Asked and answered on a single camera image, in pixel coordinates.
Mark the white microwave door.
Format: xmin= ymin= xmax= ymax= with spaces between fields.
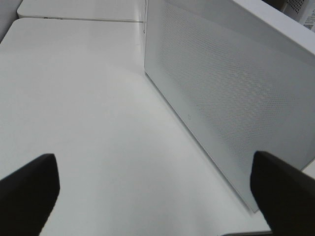
xmin=145 ymin=0 xmax=315 ymax=211

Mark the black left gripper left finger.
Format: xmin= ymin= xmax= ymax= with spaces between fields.
xmin=0 ymin=153 xmax=60 ymax=236

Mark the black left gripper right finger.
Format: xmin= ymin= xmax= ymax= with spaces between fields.
xmin=250 ymin=151 xmax=315 ymax=236

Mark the white microwave oven body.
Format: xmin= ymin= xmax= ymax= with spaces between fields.
xmin=260 ymin=0 xmax=315 ymax=32

